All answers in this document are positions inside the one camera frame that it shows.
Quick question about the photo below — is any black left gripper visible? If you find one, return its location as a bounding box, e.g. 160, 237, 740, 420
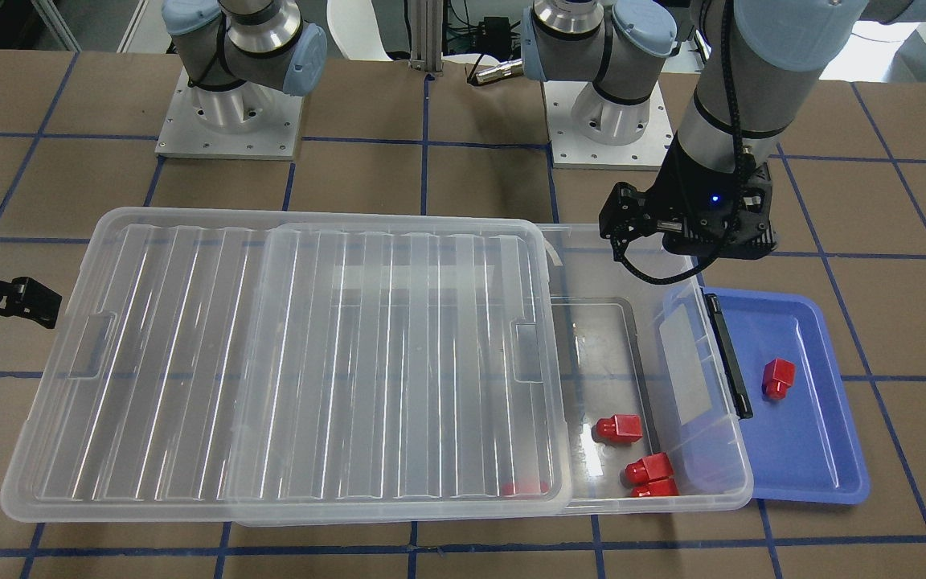
598, 140, 779, 260

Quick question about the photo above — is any clear plastic box lid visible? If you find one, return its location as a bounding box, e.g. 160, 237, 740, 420
0, 207, 573, 525

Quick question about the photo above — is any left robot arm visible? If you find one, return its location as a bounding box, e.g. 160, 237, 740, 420
519, 1, 926, 265

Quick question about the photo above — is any clear plastic storage box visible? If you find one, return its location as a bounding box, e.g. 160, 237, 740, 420
222, 224, 755, 528

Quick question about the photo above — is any blue plastic tray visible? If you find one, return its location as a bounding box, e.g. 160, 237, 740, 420
704, 287, 871, 505

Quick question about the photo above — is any red block under lid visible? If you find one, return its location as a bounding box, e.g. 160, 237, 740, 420
500, 480, 550, 497

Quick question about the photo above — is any black box latch handle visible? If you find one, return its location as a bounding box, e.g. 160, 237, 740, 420
703, 293, 754, 419

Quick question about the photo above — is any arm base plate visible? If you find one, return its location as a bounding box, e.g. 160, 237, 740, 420
155, 70, 305, 162
543, 81, 674, 171

